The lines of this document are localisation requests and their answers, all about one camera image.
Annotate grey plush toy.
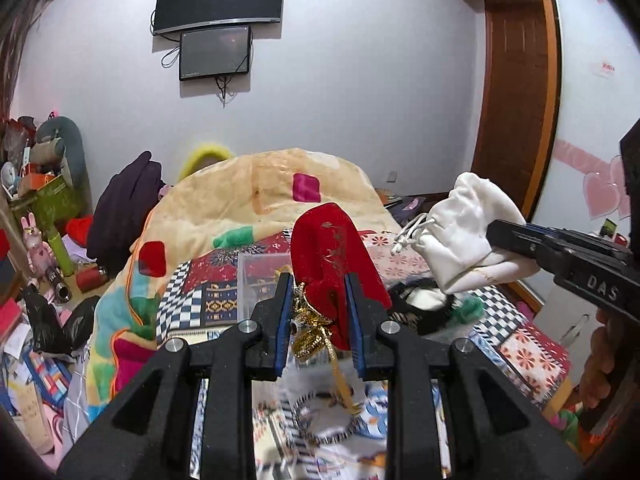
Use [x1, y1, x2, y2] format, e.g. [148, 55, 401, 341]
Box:
[32, 116, 87, 181]

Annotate black white striped hair band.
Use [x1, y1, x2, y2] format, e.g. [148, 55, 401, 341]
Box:
[289, 389, 373, 447]

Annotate brown wooden door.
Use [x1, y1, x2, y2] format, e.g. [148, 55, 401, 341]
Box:
[422, 0, 562, 221]

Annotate pink rabbit figurine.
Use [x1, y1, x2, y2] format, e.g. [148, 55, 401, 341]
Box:
[21, 212, 55, 277]

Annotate pink heart wall stickers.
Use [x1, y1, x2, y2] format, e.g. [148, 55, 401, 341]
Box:
[554, 137, 633, 221]

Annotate green cardboard box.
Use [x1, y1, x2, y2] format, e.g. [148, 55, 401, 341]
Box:
[9, 172, 87, 233]

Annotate red cylindrical can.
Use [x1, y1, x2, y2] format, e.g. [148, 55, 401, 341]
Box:
[74, 266, 107, 293]

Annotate green scrunchie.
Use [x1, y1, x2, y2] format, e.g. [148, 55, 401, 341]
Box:
[451, 296, 485, 325]

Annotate yellow fuzzy hat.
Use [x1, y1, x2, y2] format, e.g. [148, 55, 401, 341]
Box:
[176, 143, 237, 183]

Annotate yellow patchwork fleece blanket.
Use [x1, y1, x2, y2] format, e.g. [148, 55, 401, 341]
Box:
[86, 147, 396, 428]

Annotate small black wall monitor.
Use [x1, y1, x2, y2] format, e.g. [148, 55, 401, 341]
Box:
[179, 25, 253, 82]

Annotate black and white furry headband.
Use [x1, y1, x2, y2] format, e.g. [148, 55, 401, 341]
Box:
[387, 276, 458, 337]

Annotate white drawstring pouch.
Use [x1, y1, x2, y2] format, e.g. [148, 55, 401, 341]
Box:
[392, 172, 541, 296]

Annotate patterned patchwork bedsheet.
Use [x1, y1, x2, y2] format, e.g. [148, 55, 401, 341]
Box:
[156, 227, 573, 480]

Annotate clear plastic storage box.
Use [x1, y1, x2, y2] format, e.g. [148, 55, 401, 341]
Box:
[237, 252, 297, 322]

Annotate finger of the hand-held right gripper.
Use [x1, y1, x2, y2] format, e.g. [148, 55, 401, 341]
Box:
[520, 224, 632, 264]
[487, 218, 562, 282]

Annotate red velvet drawstring pouch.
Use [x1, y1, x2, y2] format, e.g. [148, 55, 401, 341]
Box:
[290, 202, 393, 353]

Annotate dark purple jacket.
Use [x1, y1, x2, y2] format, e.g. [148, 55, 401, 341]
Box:
[86, 150, 166, 277]

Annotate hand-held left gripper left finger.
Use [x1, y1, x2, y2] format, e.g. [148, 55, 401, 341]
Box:
[55, 272, 296, 480]

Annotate black plastic bag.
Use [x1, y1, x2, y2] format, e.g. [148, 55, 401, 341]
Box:
[21, 287, 102, 357]

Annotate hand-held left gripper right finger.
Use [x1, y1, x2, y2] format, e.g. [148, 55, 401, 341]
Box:
[344, 272, 587, 480]

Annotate person's right hand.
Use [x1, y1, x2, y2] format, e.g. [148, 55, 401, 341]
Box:
[579, 305, 626, 412]

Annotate red knitted hat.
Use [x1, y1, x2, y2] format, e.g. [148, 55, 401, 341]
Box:
[65, 215, 96, 247]

